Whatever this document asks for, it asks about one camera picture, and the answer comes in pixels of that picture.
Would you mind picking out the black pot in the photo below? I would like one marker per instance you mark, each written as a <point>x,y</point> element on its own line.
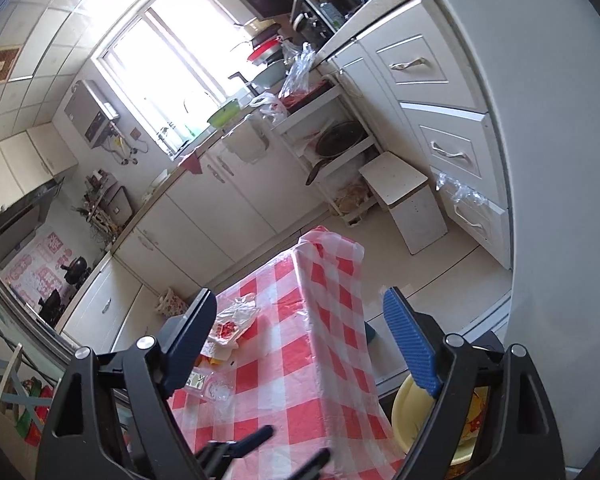
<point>50,305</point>

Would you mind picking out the metal faucet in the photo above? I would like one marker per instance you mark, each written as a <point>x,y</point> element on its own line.
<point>186,110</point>

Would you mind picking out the clear crumpled plastic bag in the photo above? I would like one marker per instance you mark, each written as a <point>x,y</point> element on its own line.
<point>297,70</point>

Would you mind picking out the green plastic basin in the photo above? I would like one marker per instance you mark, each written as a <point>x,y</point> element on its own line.
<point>224,112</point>

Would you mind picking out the white wooden stool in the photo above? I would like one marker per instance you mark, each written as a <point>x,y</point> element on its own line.
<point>395,175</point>

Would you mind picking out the red white checkered tablecloth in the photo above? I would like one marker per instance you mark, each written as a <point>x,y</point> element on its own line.
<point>290,360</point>

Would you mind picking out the small white plastic bag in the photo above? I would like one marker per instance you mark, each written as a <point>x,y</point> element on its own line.
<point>270,107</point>

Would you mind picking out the white cabinet with doors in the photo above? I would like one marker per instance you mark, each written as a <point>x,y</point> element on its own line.
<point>195,230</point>

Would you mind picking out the white cabinet with panel drawers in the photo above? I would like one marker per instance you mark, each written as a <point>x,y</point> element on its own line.
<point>430,110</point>

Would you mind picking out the silver water heater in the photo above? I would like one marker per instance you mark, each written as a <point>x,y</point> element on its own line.
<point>87,115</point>

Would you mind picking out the white hanging bin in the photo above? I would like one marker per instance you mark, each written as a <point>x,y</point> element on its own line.
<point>247,142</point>

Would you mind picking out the teal wooden rack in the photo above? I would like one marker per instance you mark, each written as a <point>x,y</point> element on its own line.
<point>0,375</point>

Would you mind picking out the clear plastic container green label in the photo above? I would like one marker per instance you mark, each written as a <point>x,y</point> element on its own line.
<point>212,387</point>

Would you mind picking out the kitchen window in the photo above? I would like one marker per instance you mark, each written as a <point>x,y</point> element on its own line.
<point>180,45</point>

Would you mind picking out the range hood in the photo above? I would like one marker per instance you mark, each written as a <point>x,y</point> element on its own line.
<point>15,220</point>

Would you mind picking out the white shelf rack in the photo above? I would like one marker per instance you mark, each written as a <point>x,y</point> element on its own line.
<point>300,120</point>

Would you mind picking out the grey green bowl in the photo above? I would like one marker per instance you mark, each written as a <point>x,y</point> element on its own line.
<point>270,72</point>

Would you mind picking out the pink wall stickers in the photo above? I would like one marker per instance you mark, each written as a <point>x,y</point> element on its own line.
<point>30,270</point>

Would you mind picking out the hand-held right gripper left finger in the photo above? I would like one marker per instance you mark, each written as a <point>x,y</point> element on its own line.
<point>195,340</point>

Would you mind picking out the red cloth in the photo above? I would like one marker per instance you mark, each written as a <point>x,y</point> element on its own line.
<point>191,162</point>

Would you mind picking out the white cabinet with wide drawers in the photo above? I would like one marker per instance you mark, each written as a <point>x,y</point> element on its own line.
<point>100,305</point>

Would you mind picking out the dark glass pan lid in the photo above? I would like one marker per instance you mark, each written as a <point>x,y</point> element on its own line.
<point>342,137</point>

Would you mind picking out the yellow snack wrapper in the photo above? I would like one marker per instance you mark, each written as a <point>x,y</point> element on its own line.
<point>217,359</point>

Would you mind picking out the white plastic bag red print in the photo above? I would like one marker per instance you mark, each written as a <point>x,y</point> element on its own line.
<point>240,310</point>

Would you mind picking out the red lidded bowl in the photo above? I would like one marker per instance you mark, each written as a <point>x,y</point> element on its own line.
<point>265,50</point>

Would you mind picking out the white wall cabinets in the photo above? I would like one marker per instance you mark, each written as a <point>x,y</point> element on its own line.
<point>25,165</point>

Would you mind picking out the black wok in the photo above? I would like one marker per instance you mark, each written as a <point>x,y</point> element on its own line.
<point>77,270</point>

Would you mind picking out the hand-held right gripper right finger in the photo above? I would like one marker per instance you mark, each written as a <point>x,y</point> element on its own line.
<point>410,340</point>

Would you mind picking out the yellow plastic basin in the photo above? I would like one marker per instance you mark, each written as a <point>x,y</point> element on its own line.
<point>405,420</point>

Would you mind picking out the white appliance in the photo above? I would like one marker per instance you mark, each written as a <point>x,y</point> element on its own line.
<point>555,210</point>

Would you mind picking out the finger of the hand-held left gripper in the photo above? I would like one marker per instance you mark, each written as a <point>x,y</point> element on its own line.
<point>310,464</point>
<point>250,440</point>

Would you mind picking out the kitchen utensil rack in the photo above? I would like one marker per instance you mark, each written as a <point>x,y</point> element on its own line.
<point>105,205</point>

